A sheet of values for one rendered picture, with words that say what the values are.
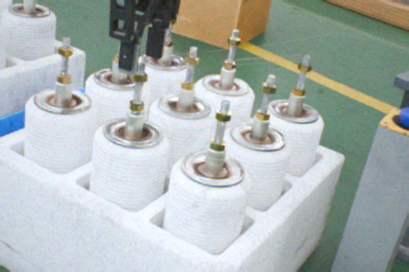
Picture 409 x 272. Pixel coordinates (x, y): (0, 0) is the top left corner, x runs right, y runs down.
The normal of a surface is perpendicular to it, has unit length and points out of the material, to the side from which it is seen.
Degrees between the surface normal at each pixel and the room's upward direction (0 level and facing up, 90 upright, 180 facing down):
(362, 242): 90
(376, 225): 90
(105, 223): 90
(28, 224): 90
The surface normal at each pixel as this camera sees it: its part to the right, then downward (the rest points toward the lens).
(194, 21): -0.43, 0.33
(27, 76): 0.83, 0.37
